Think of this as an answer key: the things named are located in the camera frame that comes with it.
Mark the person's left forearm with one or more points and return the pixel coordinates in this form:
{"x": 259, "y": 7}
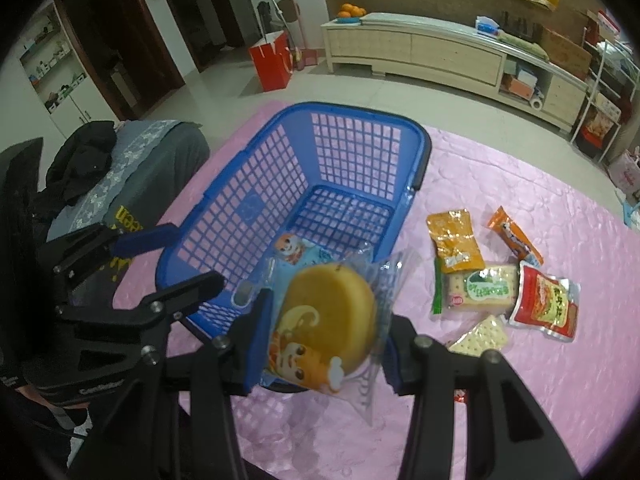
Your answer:
{"x": 35, "y": 435}

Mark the blue plate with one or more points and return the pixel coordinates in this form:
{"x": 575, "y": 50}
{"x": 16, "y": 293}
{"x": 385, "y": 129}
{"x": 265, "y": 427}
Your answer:
{"x": 347, "y": 20}

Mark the beige long cabinet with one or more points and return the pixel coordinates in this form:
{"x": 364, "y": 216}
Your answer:
{"x": 440, "y": 50}

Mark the white shelf cupboard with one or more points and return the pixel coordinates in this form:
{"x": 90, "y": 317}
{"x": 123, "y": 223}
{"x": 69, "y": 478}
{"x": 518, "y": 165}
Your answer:
{"x": 55, "y": 70}

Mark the orange snack stick packet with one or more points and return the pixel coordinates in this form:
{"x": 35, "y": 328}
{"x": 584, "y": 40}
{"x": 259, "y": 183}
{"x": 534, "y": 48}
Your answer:
{"x": 515, "y": 239}

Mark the leaning broom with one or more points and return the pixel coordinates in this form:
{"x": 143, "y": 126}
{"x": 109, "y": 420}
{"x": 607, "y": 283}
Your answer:
{"x": 298, "y": 35}

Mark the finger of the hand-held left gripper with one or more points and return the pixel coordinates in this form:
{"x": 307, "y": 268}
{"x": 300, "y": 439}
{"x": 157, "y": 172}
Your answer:
{"x": 190, "y": 291}
{"x": 145, "y": 240}

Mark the white metal rack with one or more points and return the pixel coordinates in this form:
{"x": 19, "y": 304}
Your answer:
{"x": 607, "y": 75}

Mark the green folded cloth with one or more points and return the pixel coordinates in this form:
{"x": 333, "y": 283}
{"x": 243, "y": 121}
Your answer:
{"x": 522, "y": 42}

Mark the small red wrapper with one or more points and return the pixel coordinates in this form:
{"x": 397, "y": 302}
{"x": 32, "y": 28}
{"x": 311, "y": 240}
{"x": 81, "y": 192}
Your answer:
{"x": 460, "y": 398}

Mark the dark cloth with yellow print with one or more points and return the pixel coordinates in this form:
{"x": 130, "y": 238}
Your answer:
{"x": 127, "y": 212}

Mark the blue plastic basket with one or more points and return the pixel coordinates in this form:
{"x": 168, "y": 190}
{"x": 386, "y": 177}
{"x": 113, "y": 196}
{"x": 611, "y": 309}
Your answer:
{"x": 280, "y": 160}

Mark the round cake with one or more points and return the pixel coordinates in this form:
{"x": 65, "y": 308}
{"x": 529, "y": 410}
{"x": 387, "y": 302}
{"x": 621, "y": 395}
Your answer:
{"x": 325, "y": 310}

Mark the pale blue cartoon snack packet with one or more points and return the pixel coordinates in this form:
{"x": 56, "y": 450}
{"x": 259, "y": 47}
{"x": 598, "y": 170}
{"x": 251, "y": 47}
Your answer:
{"x": 295, "y": 256}

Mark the red snack packet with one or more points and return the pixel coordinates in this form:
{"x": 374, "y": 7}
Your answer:
{"x": 545, "y": 305}

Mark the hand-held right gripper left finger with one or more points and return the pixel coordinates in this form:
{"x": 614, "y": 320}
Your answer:
{"x": 260, "y": 332}

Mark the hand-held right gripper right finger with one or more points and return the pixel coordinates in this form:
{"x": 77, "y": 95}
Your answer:
{"x": 391, "y": 362}

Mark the black jacket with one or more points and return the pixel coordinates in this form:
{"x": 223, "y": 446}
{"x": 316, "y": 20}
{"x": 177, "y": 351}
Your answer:
{"x": 82, "y": 160}

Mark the green label cracker packet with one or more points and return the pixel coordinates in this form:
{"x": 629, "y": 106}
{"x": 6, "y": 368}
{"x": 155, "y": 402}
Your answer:
{"x": 480, "y": 287}

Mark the pink bag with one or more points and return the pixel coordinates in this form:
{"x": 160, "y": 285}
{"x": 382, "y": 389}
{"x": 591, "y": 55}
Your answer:
{"x": 625, "y": 172}

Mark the blue and white tissue box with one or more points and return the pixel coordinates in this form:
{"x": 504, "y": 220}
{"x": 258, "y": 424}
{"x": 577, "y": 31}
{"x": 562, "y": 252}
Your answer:
{"x": 487, "y": 26}

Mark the pink quilted blanket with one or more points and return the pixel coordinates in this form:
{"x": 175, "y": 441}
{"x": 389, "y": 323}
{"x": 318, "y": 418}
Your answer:
{"x": 500, "y": 185}

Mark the red printed box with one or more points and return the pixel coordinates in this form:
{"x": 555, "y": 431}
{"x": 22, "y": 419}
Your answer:
{"x": 600, "y": 127}

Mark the orange box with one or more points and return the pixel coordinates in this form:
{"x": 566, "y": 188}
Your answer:
{"x": 522, "y": 89}

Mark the pile of oranges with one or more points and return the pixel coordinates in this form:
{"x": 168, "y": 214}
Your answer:
{"x": 350, "y": 10}

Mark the clear cracker packet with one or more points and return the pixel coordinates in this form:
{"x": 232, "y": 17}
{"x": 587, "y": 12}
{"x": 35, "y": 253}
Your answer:
{"x": 482, "y": 335}

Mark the brown cardboard box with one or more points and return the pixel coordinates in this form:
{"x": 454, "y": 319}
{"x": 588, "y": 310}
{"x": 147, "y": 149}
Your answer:
{"x": 567, "y": 52}

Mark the white tape roll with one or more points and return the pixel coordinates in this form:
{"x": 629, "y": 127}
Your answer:
{"x": 537, "y": 104}

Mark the yellow-orange snack packet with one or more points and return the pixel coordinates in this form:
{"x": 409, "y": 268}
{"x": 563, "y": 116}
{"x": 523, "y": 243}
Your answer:
{"x": 452, "y": 240}

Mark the dark wooden door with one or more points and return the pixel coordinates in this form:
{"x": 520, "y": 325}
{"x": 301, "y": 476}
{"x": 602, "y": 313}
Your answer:
{"x": 125, "y": 35}
{"x": 200, "y": 10}

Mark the red paper bag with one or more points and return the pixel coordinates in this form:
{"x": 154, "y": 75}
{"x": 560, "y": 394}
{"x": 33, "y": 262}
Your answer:
{"x": 270, "y": 62}

